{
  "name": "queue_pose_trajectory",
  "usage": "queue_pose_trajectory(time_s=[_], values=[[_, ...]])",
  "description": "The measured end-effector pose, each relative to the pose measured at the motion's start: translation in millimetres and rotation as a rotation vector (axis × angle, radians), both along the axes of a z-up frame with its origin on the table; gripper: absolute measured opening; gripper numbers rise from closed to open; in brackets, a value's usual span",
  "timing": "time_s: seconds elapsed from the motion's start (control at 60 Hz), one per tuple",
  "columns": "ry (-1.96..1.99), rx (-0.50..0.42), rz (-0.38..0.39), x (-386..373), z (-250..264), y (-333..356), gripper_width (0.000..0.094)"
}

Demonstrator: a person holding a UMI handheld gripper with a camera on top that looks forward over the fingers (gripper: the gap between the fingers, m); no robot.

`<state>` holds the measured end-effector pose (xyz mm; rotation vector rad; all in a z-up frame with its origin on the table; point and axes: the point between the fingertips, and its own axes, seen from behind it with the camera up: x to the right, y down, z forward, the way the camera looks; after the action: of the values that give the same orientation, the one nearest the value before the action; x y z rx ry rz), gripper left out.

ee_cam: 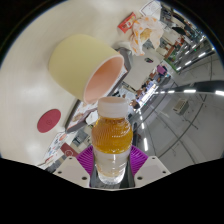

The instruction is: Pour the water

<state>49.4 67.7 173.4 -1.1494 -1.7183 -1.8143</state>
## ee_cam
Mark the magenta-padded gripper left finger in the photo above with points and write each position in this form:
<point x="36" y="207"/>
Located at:
<point x="71" y="168"/>

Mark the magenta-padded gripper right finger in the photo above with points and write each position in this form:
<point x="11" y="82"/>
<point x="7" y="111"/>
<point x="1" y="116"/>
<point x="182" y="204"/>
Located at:
<point x="151" y="168"/>

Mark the clear white-capped drink bottle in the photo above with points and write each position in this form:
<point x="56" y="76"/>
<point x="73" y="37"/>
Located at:
<point x="111" y="133"/>

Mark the dark food tray with liner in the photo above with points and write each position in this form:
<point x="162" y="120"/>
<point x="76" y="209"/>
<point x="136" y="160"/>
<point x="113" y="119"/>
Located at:
<point x="78" y="116"/>

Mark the flat round red coaster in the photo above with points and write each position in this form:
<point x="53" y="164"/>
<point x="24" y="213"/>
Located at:
<point x="49" y="121"/>

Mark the ceiling air conditioner unit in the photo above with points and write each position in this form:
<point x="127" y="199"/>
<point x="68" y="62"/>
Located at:
<point x="180" y="106"/>

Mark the group of ceiling lights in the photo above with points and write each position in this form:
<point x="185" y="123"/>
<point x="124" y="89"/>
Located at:
<point x="190" y="90"/>

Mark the beige chair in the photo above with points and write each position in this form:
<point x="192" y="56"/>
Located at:
<point x="140" y="73"/>

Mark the person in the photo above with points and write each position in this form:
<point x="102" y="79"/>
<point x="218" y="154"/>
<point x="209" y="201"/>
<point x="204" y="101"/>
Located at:
<point x="161" y="69"/>

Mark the pale yellow mug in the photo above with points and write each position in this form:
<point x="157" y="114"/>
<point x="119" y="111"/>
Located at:
<point x="76" y="63"/>

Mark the crumpled food wrapper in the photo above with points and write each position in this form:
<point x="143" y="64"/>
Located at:
<point x="146" y="33"/>

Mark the small red food packet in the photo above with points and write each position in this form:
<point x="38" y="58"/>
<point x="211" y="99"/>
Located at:
<point x="126" y="22"/>

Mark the white receipt paper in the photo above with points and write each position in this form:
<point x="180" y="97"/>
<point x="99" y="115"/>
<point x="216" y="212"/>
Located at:
<point x="150" y="8"/>

